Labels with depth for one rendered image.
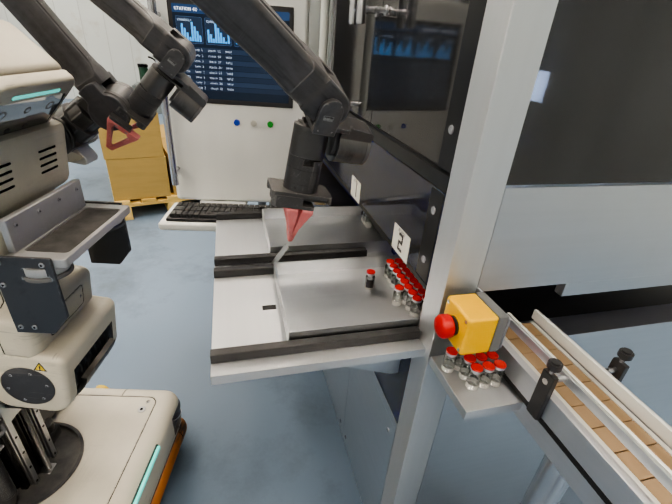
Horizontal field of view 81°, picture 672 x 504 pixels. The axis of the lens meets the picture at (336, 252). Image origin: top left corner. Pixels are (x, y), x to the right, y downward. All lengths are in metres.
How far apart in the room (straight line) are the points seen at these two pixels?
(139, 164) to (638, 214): 3.21
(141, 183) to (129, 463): 2.51
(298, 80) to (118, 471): 1.18
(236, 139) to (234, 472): 1.21
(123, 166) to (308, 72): 3.01
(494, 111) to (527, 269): 0.31
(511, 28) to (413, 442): 0.81
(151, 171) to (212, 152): 1.96
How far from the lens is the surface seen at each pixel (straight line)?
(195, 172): 1.62
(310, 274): 0.97
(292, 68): 0.55
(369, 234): 1.20
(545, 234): 0.76
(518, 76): 0.62
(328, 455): 1.68
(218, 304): 0.88
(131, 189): 3.55
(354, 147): 0.65
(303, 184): 0.64
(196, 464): 1.70
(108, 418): 1.55
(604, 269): 0.92
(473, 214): 0.65
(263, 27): 0.53
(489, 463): 1.21
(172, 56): 0.93
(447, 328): 0.65
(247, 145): 1.55
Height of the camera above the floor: 1.39
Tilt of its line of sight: 28 degrees down
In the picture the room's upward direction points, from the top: 4 degrees clockwise
